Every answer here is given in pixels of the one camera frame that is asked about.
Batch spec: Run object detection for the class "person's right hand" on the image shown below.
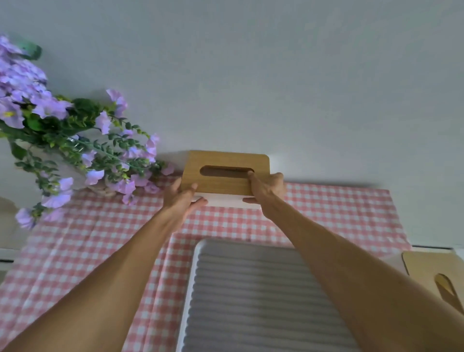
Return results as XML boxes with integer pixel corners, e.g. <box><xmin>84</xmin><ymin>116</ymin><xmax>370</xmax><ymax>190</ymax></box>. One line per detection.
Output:
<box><xmin>242</xmin><ymin>171</ymin><xmax>287</xmax><ymax>219</ymax></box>

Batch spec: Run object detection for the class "person's left hand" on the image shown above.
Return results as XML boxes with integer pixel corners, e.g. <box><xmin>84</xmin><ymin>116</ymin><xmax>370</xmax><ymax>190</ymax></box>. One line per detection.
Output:
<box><xmin>161</xmin><ymin>177</ymin><xmax>209</xmax><ymax>229</ymax></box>

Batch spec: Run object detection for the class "white tissue box wooden lid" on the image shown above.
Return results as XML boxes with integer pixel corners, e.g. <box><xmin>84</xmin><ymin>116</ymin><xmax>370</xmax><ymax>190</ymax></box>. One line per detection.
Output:
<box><xmin>180</xmin><ymin>150</ymin><xmax>271</xmax><ymax>210</ymax></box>
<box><xmin>382</xmin><ymin>250</ymin><xmax>464</xmax><ymax>316</ymax></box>

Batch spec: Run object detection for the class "person's left forearm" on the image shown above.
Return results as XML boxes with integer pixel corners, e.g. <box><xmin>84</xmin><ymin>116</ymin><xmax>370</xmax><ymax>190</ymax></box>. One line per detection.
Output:
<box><xmin>0</xmin><ymin>208</ymin><xmax>187</xmax><ymax>352</ymax></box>

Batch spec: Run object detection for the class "person's right forearm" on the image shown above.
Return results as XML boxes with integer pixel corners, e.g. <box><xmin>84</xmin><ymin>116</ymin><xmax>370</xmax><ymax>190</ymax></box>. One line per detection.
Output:
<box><xmin>260</xmin><ymin>202</ymin><xmax>464</xmax><ymax>352</ymax></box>

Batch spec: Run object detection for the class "white tray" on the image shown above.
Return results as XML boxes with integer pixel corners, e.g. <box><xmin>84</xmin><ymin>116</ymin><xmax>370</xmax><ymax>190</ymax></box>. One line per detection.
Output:
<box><xmin>176</xmin><ymin>237</ymin><xmax>363</xmax><ymax>352</ymax></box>

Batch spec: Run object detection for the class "pink checked tablecloth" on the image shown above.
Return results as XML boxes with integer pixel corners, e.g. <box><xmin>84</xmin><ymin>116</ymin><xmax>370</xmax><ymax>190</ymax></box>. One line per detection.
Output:
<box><xmin>0</xmin><ymin>174</ymin><xmax>414</xmax><ymax>352</ymax></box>

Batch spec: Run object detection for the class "grey ribbed mat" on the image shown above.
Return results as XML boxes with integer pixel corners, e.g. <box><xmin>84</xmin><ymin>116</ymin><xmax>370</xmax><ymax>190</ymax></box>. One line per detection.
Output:
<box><xmin>181</xmin><ymin>241</ymin><xmax>359</xmax><ymax>352</ymax></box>

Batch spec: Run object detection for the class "white flower vase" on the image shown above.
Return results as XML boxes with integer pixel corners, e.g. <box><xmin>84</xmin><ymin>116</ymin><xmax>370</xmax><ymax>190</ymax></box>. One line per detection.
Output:
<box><xmin>14</xmin><ymin>139</ymin><xmax>117</xmax><ymax>198</ymax></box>

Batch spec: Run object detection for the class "purple artificial flower bouquet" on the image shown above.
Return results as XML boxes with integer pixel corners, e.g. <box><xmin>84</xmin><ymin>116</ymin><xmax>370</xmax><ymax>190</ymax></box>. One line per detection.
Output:
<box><xmin>0</xmin><ymin>34</ymin><xmax>176</xmax><ymax>231</ymax></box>

